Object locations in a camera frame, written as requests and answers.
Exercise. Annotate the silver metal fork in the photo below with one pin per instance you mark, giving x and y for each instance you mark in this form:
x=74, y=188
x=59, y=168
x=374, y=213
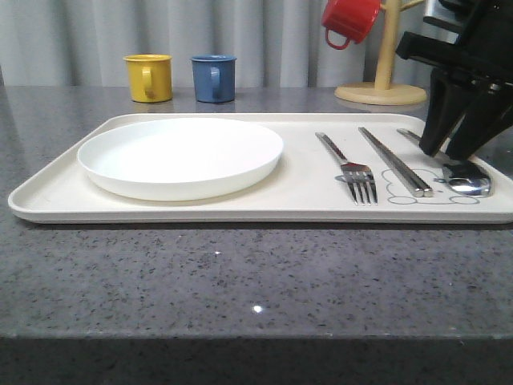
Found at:
x=358, y=177

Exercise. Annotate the blue enamel mug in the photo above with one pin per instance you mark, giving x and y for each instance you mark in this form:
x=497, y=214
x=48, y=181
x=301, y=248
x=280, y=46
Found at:
x=214, y=78

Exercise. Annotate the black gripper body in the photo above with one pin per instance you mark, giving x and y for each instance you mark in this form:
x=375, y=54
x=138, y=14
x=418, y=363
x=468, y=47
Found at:
x=484, y=38

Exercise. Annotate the white round plate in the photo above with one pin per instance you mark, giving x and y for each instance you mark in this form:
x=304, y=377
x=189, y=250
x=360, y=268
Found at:
x=181, y=159

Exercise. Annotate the silver metal spoon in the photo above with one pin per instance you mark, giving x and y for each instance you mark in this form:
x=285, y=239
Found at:
x=461, y=176

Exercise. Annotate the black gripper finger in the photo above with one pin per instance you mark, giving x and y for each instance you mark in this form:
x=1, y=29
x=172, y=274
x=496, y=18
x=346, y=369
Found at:
x=488, y=114
x=451, y=93

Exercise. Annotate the wooden mug tree stand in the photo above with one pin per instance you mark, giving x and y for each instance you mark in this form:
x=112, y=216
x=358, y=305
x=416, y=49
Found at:
x=382, y=91

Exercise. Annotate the yellow enamel mug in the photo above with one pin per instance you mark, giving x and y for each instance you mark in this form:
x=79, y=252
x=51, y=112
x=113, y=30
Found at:
x=150, y=77

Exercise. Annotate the silver chopstick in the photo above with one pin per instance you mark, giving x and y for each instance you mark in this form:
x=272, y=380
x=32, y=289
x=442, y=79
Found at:
x=390, y=162
x=401, y=160

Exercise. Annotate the cream rabbit serving tray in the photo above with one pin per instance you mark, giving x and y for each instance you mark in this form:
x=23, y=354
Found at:
x=303, y=186

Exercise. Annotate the red enamel mug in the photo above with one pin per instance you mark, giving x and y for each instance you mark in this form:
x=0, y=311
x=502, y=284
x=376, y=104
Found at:
x=352, y=19

